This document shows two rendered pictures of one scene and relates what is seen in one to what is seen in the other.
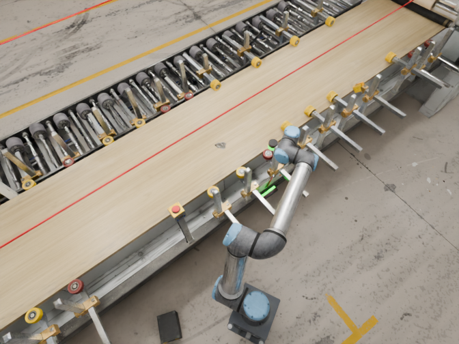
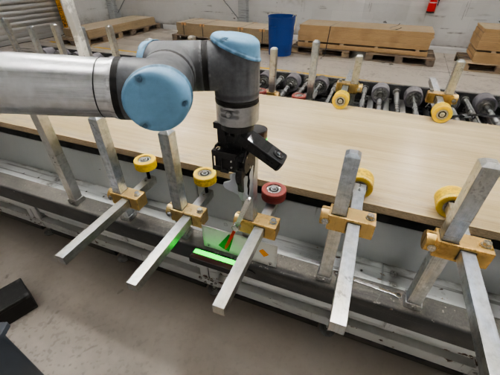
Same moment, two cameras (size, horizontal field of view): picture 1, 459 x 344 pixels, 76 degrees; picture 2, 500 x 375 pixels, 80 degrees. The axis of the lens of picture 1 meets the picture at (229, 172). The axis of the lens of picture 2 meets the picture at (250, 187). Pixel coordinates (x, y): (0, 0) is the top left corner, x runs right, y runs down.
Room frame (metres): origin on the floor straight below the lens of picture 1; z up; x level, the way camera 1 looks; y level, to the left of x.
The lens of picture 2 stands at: (0.71, -0.88, 1.48)
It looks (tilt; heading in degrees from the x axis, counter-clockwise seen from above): 37 degrees down; 56
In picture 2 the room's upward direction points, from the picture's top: straight up
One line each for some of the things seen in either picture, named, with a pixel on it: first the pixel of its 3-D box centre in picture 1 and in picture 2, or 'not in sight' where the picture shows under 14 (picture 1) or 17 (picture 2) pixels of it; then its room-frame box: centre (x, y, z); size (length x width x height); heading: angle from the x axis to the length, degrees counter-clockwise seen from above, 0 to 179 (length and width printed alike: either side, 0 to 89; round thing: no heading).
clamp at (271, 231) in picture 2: (275, 168); (257, 223); (1.10, -0.34, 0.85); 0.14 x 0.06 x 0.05; 124
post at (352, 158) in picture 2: (300, 147); (335, 228); (1.23, -0.53, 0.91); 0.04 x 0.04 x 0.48; 34
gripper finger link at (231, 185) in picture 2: not in sight; (234, 187); (1.01, -0.38, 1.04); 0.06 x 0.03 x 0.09; 125
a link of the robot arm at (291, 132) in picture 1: (291, 137); (234, 68); (1.02, -0.37, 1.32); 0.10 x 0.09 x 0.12; 151
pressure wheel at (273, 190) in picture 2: (268, 157); (273, 201); (1.20, -0.29, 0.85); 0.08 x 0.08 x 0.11
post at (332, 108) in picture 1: (324, 128); (443, 245); (1.37, -0.74, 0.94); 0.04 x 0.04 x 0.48; 34
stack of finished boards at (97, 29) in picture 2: not in sight; (114, 25); (2.69, 8.24, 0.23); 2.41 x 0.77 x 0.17; 33
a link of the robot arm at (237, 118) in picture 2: not in sight; (236, 111); (1.02, -0.37, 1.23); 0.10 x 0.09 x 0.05; 35
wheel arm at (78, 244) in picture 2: (231, 218); (114, 213); (0.76, 0.01, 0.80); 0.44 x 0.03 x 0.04; 34
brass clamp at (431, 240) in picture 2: (326, 126); (454, 246); (1.38, -0.76, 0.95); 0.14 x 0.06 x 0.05; 124
